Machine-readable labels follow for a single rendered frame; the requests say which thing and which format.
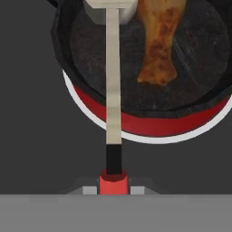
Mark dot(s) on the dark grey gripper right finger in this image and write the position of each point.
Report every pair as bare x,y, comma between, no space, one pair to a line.
137,190

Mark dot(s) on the browned chicken drumstick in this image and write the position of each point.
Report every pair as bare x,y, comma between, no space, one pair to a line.
158,45

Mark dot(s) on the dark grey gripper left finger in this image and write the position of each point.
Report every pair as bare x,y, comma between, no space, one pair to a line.
89,190

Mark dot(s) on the black pan with red outside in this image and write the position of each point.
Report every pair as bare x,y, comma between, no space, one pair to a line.
199,75

